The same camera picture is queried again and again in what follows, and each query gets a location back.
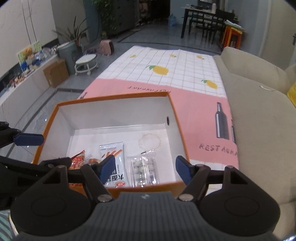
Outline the small round red snack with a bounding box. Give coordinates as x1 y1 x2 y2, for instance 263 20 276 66
84 158 101 164

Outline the white breadstick snack bag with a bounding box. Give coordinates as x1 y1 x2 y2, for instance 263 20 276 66
99 142 129 188

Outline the red Mimi fries bag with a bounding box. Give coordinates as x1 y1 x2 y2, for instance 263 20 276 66
69 150 85 170

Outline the clear white candy bag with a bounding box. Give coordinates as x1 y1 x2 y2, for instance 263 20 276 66
128 149 159 188

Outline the white tv counter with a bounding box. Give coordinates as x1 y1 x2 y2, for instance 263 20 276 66
1 55 59 128

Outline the orange cardboard box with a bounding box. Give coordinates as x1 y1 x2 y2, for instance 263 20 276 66
32 92 189 197

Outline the brown cardboard carton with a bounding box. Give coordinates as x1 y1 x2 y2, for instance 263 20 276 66
43 59 69 87

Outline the teddy bear picture card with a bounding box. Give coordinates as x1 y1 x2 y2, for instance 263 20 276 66
16 41 42 72

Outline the lemon pattern tablecloth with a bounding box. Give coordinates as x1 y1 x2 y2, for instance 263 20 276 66
77 45 240 195

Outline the beige sofa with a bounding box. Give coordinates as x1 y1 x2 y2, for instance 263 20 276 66
214 47 295 238

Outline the white round stool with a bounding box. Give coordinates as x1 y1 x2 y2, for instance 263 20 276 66
74 54 98 76

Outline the grey plant pot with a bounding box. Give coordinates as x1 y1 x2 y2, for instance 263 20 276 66
57 41 81 75

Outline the pink small heater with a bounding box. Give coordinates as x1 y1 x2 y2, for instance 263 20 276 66
99 40 114 56

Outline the yellow cushion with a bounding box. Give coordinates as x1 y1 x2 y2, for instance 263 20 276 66
287 83 296 105

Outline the orange stool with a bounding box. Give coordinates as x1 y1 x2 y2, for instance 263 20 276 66
221 25 243 49

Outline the black dining table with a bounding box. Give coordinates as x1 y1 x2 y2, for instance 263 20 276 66
181 6 235 39

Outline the dark drawer cabinet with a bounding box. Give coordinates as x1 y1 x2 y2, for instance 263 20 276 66
107 0 135 36

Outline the blue water jug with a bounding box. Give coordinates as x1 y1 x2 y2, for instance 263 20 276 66
168 14 177 27

